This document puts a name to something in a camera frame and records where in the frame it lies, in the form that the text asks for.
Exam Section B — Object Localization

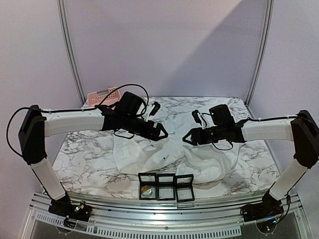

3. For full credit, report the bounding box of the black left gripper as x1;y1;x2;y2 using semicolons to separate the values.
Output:
122;114;168;141

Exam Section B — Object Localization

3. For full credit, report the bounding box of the white button shirt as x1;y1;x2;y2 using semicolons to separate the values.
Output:
112;97;247;184

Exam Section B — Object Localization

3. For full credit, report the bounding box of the green red round brooch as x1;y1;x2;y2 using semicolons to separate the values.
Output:
141;185;156;198

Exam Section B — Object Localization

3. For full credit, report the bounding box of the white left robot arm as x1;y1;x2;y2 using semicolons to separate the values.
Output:
18;92;168;222

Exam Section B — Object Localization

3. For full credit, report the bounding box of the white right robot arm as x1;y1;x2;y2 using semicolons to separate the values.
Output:
182;104;319;225

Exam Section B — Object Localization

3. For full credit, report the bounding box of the right black display case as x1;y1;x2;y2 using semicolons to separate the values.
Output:
174;174;195;203

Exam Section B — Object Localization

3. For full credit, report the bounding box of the black display case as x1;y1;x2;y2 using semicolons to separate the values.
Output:
174;174;195;203
138;173;158;200
156;173;176;201

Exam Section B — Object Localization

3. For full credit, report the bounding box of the middle black display case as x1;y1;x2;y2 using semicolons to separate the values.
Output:
156;173;176;201

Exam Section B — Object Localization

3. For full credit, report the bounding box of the left black display case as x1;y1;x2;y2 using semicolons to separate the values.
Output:
138;173;158;200

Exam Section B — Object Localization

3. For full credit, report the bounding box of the pink plastic basket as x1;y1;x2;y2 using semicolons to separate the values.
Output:
87;87;122;107

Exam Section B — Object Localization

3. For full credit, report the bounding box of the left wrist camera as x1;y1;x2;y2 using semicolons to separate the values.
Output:
144;102;160;122

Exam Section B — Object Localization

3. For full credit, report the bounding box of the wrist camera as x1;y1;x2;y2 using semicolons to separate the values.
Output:
144;102;160;122
191;110;207;129

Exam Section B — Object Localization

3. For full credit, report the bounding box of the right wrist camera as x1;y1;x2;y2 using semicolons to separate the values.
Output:
191;110;207;129

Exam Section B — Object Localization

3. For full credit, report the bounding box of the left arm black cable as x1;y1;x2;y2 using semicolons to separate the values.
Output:
6;84;150;157

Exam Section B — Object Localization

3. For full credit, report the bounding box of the aluminium front rail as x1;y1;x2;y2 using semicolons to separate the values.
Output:
22;193;311;239

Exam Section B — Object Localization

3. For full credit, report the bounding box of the left aluminium frame post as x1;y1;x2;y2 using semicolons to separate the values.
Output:
57;0;86;104

